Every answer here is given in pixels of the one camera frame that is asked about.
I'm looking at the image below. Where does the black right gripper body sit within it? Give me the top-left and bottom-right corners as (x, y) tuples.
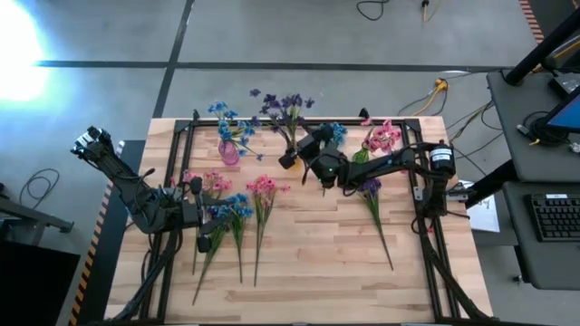
(297, 124), (339, 160)

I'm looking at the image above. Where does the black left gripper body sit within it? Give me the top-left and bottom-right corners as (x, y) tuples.
(179, 195), (214, 233)

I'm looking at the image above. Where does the blue artificial flower bunch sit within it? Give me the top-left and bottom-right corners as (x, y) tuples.
(320, 121), (350, 197)
(226, 193), (256, 284)
(192, 204), (233, 306)
(207, 100), (266, 163)

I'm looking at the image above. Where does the pink artificial flower bunch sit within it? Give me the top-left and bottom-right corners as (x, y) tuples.
(246, 174), (293, 288)
(360, 117), (403, 158)
(182, 169), (233, 276)

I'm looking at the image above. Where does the pink ribbed glass vase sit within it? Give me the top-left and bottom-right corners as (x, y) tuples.
(217, 139), (241, 168)

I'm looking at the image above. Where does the black floor mat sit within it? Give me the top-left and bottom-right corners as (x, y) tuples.
(74, 139), (147, 326)

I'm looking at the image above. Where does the yellow black hazard strip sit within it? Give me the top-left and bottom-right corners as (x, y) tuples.
(66, 139), (127, 326)

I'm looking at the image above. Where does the grey metal stand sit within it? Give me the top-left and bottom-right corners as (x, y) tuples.
(0, 180), (76, 248)

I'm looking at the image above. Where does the yellow and black plug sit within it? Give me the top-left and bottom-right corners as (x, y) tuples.
(420, 0), (443, 24)

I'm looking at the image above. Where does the black box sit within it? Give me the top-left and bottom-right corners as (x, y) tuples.
(0, 238), (82, 326)

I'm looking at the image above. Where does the white paper sheet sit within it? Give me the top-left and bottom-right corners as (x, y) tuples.
(456, 178), (502, 235)

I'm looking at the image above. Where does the grey desk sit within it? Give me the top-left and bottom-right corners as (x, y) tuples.
(486, 67), (580, 183)
(501, 180), (580, 292)

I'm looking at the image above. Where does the orange striped floor strip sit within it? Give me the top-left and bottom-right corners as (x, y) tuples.
(517, 0), (546, 45)

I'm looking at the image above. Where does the black keyboard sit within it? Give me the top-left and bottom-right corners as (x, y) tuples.
(527, 192), (580, 244)

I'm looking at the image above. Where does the monitor with blue screen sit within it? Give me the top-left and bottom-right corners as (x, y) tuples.
(540, 85), (580, 136)

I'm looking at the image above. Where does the black desk device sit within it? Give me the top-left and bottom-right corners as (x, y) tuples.
(546, 71), (580, 95)

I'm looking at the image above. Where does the black aluminium table frame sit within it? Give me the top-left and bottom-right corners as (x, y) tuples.
(103, 115), (496, 325)

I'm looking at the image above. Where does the yellow power cable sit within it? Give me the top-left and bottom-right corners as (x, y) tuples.
(410, 77), (450, 117)

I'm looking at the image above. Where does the black looped floor cable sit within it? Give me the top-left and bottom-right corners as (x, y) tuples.
(354, 0), (392, 23)

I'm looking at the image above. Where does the black floor cable bundle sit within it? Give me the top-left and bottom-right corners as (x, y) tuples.
(397, 67), (505, 160)

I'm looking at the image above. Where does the black coiled floor cable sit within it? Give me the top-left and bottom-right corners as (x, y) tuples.
(18, 168), (62, 210)

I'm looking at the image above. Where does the black coiled desk cable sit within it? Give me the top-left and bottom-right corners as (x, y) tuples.
(516, 110), (570, 147)

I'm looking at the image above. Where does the black rig post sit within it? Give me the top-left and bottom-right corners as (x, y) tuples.
(504, 7), (580, 87)

